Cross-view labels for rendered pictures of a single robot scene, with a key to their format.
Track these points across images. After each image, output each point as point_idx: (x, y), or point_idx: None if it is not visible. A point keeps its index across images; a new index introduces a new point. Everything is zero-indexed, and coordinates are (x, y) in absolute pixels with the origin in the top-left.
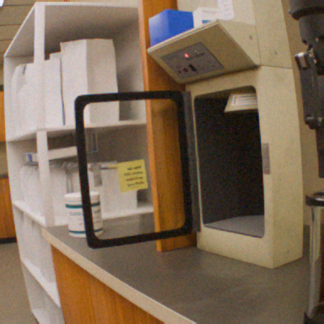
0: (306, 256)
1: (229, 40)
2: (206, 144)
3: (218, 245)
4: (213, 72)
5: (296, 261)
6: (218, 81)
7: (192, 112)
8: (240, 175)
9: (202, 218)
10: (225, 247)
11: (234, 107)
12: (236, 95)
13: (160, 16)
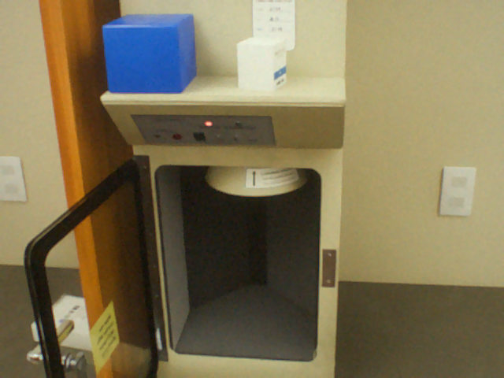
0: (335, 353)
1: (335, 124)
2: (167, 234)
3: (213, 376)
4: (242, 145)
5: (338, 368)
6: (229, 150)
7: (152, 191)
8: (189, 253)
9: (170, 343)
10: (230, 377)
11: (257, 190)
12: (255, 170)
13: (153, 35)
